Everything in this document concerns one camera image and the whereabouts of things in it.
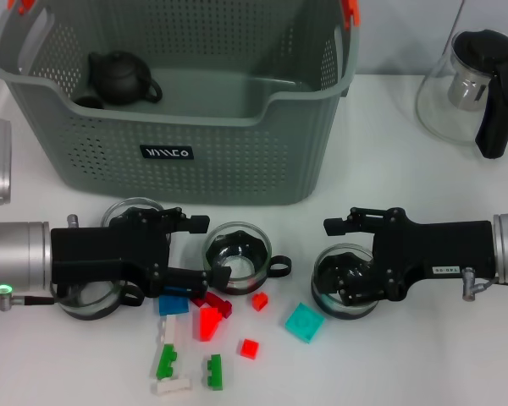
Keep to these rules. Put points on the long white brick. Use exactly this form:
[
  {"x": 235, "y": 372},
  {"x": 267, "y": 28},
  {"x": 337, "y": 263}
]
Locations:
[{"x": 168, "y": 332}]

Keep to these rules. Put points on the red slope brick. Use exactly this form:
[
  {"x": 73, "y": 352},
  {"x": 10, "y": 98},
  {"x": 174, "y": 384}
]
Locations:
[{"x": 207, "y": 325}]

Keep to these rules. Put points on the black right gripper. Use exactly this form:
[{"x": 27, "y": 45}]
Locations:
[{"x": 440, "y": 249}]

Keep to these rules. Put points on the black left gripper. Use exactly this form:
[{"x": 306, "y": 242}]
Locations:
[{"x": 93, "y": 254}]

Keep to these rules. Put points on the grey perforated storage bin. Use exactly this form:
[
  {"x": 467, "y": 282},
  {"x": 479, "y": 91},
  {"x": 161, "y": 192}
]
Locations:
[{"x": 237, "y": 169}]

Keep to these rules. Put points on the dark red arch brick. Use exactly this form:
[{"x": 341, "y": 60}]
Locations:
[{"x": 220, "y": 302}]

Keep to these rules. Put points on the short white studded brick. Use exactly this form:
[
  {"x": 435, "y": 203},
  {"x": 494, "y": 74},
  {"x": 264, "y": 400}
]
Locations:
[{"x": 171, "y": 387}]

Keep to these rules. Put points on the teal square brick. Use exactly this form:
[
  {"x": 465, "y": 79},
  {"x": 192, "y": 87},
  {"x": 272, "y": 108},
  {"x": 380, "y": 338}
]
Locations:
[{"x": 305, "y": 322}]

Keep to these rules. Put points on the blue square brick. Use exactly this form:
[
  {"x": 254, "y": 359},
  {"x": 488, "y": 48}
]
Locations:
[{"x": 173, "y": 305}]

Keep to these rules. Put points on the glass teacup with black base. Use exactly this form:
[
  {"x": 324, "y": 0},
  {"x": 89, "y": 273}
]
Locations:
[
  {"x": 324, "y": 298},
  {"x": 118, "y": 207},
  {"x": 89, "y": 312},
  {"x": 237, "y": 266}
]

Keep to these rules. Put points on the black clay teapot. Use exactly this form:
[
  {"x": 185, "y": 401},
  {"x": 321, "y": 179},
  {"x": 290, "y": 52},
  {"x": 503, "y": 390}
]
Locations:
[{"x": 118, "y": 78}]

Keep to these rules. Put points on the green stepped brick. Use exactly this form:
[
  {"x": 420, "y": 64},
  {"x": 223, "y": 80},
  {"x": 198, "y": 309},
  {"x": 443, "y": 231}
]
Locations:
[
  {"x": 214, "y": 374},
  {"x": 166, "y": 361}
]

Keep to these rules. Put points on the small red brick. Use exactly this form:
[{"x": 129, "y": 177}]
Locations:
[
  {"x": 259, "y": 302},
  {"x": 250, "y": 349}
]

